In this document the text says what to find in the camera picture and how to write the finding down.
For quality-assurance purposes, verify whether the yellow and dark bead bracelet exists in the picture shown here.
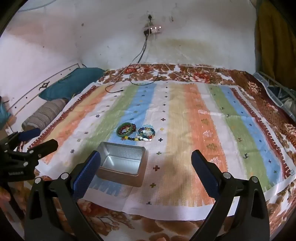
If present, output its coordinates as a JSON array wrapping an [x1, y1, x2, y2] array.
[[120, 133, 142, 142]]

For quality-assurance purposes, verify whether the yellow curtain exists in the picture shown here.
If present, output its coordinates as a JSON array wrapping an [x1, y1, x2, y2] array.
[[254, 0, 296, 78]]

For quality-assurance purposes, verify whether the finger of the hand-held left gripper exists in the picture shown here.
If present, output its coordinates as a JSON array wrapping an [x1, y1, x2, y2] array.
[[0, 128, 41, 149], [6, 139, 59, 164]]

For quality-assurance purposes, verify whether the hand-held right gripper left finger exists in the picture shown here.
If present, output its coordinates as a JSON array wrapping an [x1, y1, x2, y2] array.
[[24, 150, 104, 241]]

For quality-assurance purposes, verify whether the striped pastel woven cloth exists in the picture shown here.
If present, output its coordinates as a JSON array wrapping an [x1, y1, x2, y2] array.
[[23, 81, 296, 221]]

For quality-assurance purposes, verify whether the rectangular metal tin box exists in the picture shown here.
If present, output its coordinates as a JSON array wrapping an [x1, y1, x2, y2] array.
[[95, 142, 147, 188]]

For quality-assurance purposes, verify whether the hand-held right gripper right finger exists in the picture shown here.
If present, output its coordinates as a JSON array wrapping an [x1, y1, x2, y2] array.
[[191, 149, 271, 241]]

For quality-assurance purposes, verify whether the clear plastic storage box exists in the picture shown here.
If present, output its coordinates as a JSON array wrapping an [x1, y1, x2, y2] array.
[[253, 71, 296, 115]]

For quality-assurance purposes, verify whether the pastel stone bead bracelet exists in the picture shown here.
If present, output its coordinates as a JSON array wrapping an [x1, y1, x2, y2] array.
[[138, 130, 156, 142]]

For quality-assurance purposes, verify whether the green jade bangle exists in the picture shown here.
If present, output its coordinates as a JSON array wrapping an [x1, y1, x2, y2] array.
[[116, 123, 137, 138]]

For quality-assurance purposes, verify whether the black looped cable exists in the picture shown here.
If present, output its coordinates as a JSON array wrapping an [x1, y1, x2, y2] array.
[[129, 34, 160, 85]]

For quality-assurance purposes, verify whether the black cable with plug end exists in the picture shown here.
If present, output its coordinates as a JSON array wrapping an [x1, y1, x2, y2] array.
[[105, 34, 149, 94]]

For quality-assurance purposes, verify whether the white power strip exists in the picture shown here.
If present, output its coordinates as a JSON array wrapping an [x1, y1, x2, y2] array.
[[143, 25, 163, 34]]

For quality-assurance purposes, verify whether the grey striped pillow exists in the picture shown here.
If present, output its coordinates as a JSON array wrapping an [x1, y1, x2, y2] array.
[[21, 98, 70, 133]]

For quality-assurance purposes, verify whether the teal pillow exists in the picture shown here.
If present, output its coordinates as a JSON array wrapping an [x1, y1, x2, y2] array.
[[39, 68, 106, 101]]

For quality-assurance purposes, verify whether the dark red bead bracelet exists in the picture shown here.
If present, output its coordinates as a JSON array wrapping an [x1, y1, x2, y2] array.
[[120, 123, 138, 134]]

